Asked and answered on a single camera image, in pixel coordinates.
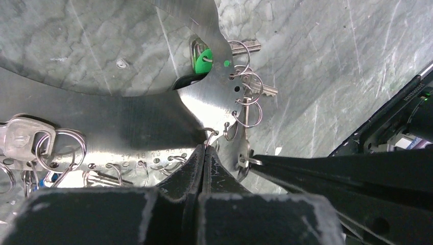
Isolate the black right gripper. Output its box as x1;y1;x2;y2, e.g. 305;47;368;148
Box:
251;61;432;244

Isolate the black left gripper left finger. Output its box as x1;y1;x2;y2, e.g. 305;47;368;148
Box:
2;145;205;244

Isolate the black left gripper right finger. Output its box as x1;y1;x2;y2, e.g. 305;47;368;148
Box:
198;146;345;244

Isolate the round metal keyring plate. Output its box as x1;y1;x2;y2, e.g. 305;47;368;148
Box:
0;0;253;217

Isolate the green key tag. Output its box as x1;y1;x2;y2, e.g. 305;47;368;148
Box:
191;38;213;74

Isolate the blue key tag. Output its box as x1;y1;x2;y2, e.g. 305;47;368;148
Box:
39;172;61;188

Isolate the silver key large head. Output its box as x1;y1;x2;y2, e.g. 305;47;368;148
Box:
1;114;56;170

